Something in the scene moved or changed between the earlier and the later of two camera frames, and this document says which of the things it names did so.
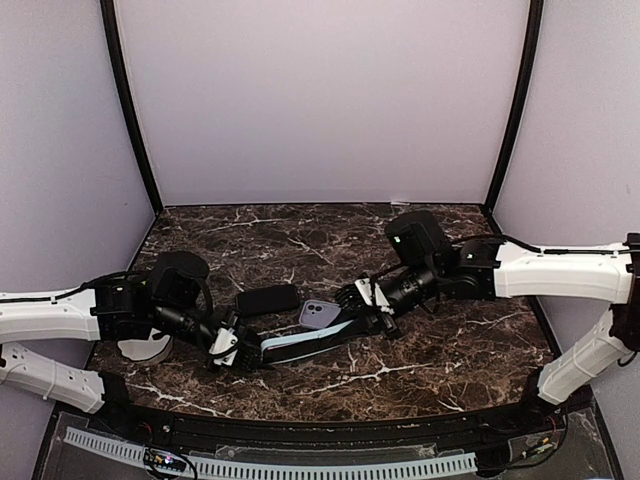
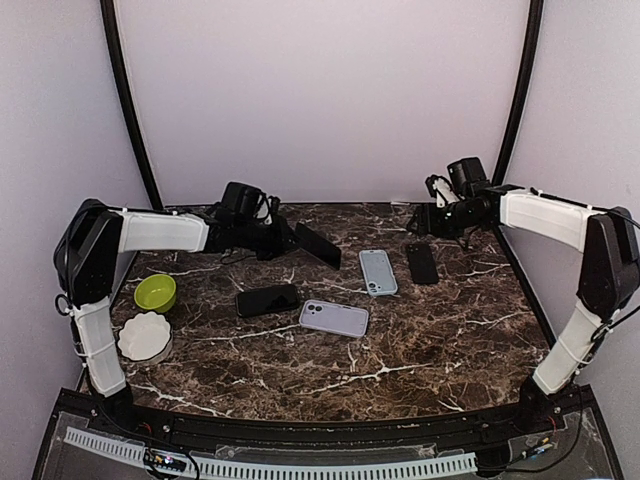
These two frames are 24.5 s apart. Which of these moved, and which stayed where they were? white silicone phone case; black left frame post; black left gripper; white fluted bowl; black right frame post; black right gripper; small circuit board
Moved: black right gripper; black left gripper
Stayed: white silicone phone case; white fluted bowl; black right frame post; black left frame post; small circuit board
